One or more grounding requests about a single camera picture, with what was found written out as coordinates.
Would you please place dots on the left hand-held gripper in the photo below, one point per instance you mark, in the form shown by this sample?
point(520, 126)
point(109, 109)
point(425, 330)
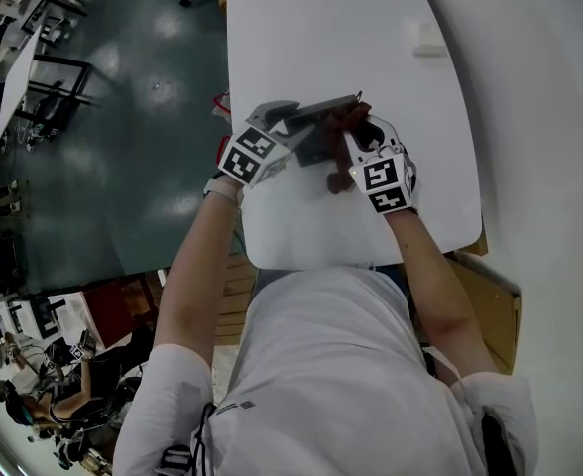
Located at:
point(249, 156)

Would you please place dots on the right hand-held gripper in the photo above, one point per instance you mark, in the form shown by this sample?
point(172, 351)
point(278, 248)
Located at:
point(383, 181)

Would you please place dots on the grey keypad device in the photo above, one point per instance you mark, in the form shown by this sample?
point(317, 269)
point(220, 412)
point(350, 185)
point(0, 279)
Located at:
point(314, 149)

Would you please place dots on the dark red cloth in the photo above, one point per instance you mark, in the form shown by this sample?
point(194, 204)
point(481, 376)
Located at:
point(338, 179)

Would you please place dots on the person's right forearm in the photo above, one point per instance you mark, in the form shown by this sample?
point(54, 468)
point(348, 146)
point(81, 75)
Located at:
point(430, 290)

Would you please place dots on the person's left forearm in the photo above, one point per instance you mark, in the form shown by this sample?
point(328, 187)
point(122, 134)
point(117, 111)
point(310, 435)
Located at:
point(197, 275)

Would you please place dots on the white wristband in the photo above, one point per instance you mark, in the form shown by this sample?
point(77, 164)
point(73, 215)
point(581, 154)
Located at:
point(222, 189)

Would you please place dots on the small white packet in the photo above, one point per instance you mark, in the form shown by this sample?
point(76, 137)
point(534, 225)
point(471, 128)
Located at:
point(428, 37)

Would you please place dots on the cardboard piece under table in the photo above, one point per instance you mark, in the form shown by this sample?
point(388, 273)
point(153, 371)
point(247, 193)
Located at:
point(475, 246)

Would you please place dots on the wooden slat pallet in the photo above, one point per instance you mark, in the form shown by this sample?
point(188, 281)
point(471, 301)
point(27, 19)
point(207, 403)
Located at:
point(234, 295)

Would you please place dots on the white power strip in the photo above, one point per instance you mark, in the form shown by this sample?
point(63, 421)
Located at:
point(162, 276)

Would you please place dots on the flat cardboard sheet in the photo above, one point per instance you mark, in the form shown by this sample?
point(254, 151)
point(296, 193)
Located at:
point(490, 310)

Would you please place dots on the person's white shirt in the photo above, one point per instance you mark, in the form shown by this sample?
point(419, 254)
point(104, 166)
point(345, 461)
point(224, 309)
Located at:
point(321, 365)

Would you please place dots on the dark red cabinet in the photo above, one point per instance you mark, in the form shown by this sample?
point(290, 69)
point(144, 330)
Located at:
point(110, 310)

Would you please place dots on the white table with black legs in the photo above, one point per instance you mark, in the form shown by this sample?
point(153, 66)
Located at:
point(19, 82)

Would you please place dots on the white cabinet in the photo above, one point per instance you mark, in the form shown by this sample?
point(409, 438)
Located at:
point(48, 315)

